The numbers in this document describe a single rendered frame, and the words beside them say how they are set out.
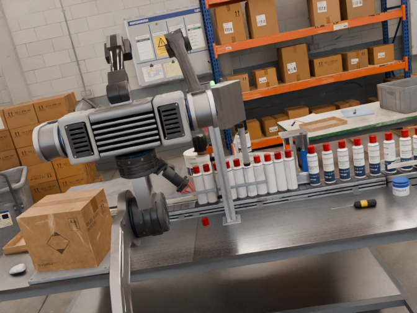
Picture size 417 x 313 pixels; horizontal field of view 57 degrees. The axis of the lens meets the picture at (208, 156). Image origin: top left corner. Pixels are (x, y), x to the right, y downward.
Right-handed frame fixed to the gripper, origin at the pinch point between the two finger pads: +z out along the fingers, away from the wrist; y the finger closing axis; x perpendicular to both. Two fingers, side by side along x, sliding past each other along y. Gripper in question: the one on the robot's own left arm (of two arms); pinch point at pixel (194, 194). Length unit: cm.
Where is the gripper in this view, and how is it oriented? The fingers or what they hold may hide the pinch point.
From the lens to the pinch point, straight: 199.0
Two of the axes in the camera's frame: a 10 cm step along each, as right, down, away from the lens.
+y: 0.3, -3.0, 9.5
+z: 7.7, 6.2, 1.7
